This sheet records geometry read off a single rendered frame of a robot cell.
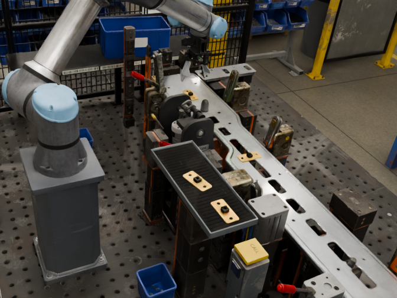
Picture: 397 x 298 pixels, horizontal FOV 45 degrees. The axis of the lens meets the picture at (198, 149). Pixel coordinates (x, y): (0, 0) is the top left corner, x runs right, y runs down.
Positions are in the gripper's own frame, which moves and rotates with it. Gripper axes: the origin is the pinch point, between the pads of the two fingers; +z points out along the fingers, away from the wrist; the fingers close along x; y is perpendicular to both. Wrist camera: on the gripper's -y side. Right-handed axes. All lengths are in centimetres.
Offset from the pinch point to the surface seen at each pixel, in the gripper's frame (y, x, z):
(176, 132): 35.6, -24.0, -0.8
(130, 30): -28.8, -16.5, -10.4
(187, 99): 28.9, -17.4, -8.5
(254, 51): -220, 195, 110
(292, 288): 106, -28, -4
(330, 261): 97, -5, 8
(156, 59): 1.7, -17.3, -11.1
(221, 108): 13.8, 7.0, 8.4
